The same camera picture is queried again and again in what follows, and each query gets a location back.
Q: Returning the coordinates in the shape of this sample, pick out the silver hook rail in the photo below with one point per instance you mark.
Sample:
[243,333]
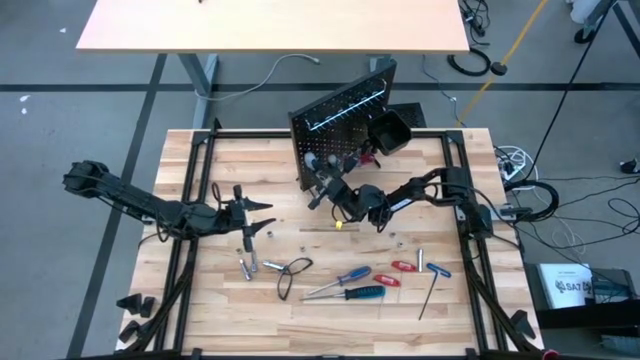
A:
[345,111]

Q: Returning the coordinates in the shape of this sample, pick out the long silver deep socket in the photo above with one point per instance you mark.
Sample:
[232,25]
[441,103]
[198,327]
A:
[245,270]

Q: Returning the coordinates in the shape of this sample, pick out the small black floor device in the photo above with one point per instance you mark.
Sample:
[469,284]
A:
[631,166]

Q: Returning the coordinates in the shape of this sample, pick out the black metal pegboard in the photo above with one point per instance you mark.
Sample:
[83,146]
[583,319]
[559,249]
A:
[330,135]

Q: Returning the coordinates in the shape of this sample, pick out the light wood desk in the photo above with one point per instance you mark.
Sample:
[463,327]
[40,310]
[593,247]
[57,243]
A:
[275,25]

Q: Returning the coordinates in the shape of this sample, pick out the black plastic pegboard bin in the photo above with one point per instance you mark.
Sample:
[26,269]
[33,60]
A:
[390,132]

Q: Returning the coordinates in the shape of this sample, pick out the white printed booklet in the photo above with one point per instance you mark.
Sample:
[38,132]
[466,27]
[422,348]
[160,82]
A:
[562,285]

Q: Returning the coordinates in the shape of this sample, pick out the black equipment case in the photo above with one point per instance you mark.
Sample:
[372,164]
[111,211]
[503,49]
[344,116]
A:
[590,316]

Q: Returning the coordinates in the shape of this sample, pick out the silver ratchet extension bar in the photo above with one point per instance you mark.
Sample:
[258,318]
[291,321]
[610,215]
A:
[272,265]

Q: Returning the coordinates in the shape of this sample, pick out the black round puck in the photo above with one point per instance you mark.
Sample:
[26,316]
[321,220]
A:
[498,68]

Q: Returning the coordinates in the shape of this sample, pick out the clear blue Husky screwdriver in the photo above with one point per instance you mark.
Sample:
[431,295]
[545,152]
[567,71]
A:
[359,273]

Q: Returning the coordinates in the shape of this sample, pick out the red button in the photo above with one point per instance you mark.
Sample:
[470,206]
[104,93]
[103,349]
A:
[550,354]

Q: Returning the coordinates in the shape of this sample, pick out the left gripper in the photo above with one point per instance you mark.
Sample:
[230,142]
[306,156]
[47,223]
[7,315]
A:
[232,222]

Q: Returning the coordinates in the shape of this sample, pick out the white round container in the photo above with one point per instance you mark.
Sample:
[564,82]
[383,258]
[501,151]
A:
[585,10]

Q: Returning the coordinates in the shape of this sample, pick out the silver cylindrical socket bit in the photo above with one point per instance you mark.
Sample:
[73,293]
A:
[420,260]

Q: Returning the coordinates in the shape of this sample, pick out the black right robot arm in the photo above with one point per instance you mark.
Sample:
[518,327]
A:
[415,192]

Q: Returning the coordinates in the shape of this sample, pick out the black plastic bracket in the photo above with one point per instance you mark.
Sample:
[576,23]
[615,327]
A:
[130,303]
[522,324]
[129,331]
[148,307]

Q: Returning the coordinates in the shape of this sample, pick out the black caster wheel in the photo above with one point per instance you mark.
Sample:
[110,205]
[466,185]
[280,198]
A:
[582,36]

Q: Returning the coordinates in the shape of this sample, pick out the black safety glasses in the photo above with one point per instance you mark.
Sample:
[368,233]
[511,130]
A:
[286,271]

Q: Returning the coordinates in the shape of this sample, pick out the black aluminium table frame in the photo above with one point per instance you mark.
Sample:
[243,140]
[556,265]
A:
[240,134]

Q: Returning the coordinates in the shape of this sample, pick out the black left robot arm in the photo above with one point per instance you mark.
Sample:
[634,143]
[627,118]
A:
[145,202]

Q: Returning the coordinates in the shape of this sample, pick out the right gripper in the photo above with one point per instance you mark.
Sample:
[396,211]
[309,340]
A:
[360,202]

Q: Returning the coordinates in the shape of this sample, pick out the black perforated floor plate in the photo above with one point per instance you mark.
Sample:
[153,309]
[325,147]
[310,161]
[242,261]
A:
[419,117]

